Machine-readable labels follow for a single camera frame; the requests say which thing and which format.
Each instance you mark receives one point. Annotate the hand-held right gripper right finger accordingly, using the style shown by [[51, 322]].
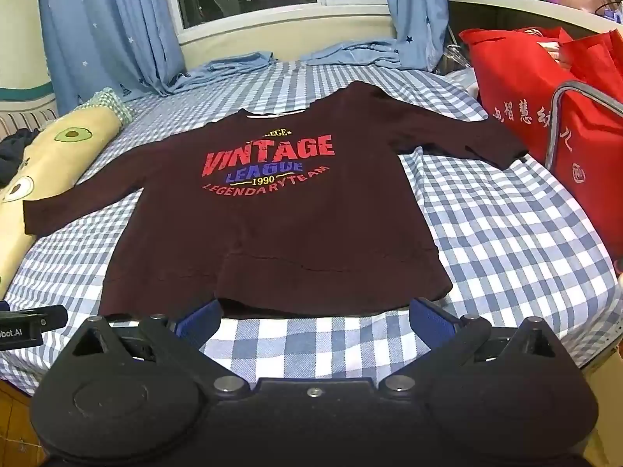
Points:
[[430, 321]]

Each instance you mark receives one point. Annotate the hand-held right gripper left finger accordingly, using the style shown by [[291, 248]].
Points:
[[199, 323]]

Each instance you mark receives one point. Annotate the dark maroon printed shirt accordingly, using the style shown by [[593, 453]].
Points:
[[272, 233]]

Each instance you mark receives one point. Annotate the blue checked bed sheet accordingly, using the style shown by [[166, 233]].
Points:
[[486, 233]]

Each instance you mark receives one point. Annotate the dark cloth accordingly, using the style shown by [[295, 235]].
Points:
[[14, 155]]

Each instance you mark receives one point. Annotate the yellow avocado print pillow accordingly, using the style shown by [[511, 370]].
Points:
[[73, 141]]

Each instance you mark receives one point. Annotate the red fabric bag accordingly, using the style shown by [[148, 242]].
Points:
[[525, 97]]

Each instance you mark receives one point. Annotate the white shelf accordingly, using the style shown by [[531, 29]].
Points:
[[511, 9]]

